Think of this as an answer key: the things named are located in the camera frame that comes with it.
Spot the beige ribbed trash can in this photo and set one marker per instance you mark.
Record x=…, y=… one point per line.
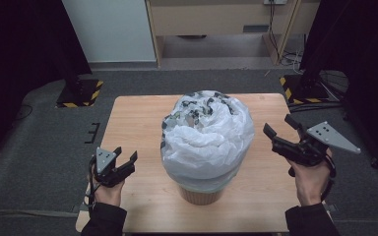
x=200, y=197

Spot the white panel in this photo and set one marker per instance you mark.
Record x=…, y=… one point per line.
x=111, y=29

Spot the person's left hand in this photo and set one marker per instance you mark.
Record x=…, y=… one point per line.
x=110, y=195

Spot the black stand with striped base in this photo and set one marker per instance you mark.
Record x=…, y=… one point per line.
x=78, y=93
x=303, y=88

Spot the black curtain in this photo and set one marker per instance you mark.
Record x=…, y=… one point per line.
x=361, y=49
x=19, y=49

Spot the wooden desk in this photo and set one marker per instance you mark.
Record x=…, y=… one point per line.
x=210, y=18

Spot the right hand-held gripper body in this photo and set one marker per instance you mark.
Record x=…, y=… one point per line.
x=328, y=136

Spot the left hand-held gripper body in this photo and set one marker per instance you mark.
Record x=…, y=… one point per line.
x=106, y=164

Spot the white plastic trash bag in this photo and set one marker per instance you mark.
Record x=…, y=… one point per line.
x=210, y=141

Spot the person's right hand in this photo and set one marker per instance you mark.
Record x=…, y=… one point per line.
x=310, y=183

